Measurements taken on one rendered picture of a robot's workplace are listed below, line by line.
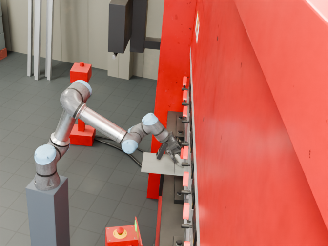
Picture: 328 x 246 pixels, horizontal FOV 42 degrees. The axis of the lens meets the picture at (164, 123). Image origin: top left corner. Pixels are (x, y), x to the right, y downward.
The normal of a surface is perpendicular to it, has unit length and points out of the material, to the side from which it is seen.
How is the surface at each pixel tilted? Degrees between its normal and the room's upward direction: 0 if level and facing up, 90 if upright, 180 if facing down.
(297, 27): 90
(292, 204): 90
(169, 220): 0
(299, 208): 90
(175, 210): 0
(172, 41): 90
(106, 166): 0
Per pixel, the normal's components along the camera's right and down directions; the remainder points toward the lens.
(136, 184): 0.09, -0.86
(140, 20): -0.07, 0.51
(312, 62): -1.00, -0.10
